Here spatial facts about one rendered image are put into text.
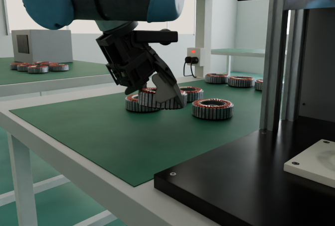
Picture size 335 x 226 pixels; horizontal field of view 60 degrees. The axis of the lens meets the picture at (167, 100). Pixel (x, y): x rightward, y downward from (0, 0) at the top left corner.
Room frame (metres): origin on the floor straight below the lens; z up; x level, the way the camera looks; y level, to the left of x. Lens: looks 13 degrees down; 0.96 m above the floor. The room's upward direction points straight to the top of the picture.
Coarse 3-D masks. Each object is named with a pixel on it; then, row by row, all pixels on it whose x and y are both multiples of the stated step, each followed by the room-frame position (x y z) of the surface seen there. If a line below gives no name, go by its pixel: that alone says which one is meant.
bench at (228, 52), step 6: (228, 48) 4.99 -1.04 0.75; (216, 54) 4.16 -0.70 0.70; (222, 54) 4.09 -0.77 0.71; (228, 54) 4.01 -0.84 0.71; (234, 54) 3.95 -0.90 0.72; (240, 54) 3.88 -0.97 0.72; (246, 54) 3.81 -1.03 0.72; (252, 54) 3.75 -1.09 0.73; (258, 54) 3.69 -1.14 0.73; (264, 54) 3.63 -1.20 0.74; (228, 60) 4.98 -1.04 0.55; (228, 66) 4.98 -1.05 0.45; (228, 72) 4.98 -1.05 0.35
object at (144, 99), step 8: (144, 88) 0.66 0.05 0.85; (152, 88) 0.68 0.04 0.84; (144, 96) 0.61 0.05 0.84; (152, 96) 0.60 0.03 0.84; (184, 96) 0.62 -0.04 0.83; (144, 104) 0.61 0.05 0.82; (152, 104) 0.60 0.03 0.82; (160, 104) 0.60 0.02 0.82; (168, 104) 0.60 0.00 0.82; (176, 104) 0.60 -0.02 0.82; (184, 104) 0.63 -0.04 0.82
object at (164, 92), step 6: (156, 78) 0.59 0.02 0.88; (162, 78) 0.59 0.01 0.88; (156, 84) 0.58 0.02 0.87; (162, 84) 0.59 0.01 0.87; (168, 84) 0.59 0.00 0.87; (162, 90) 0.58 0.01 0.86; (168, 90) 0.59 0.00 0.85; (174, 90) 0.59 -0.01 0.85; (156, 96) 0.57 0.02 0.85; (162, 96) 0.57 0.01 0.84; (168, 96) 0.58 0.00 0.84; (174, 96) 0.59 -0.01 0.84; (180, 96) 0.59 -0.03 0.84; (162, 102) 0.57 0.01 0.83; (180, 102) 0.59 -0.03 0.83
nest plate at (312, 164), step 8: (320, 144) 0.47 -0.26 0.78; (328, 144) 0.47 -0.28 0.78; (304, 152) 0.43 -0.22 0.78; (312, 152) 0.43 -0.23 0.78; (320, 152) 0.43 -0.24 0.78; (328, 152) 0.43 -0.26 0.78; (296, 160) 0.40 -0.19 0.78; (304, 160) 0.40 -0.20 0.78; (312, 160) 0.40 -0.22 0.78; (320, 160) 0.40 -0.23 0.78; (328, 160) 0.40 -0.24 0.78; (288, 168) 0.39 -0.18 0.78; (296, 168) 0.38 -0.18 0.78; (304, 168) 0.38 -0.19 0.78; (312, 168) 0.38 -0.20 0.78; (320, 168) 0.38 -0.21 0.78; (328, 168) 0.38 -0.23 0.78; (304, 176) 0.37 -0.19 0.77; (312, 176) 0.36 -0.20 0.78; (320, 176) 0.36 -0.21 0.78; (328, 176) 0.35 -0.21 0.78; (328, 184) 0.35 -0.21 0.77
